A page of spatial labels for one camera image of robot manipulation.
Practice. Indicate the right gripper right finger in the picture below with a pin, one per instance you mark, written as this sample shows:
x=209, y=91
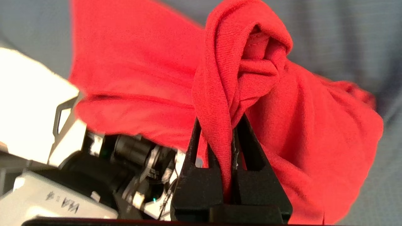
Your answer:
x=260, y=188

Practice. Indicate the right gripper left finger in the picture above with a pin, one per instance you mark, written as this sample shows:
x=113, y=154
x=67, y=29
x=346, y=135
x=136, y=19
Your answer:
x=198, y=188

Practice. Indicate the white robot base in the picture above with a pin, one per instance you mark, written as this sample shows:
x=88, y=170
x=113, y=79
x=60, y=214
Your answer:
x=37, y=110

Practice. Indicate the red printed t-shirt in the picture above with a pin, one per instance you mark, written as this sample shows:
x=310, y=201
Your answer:
x=141, y=62

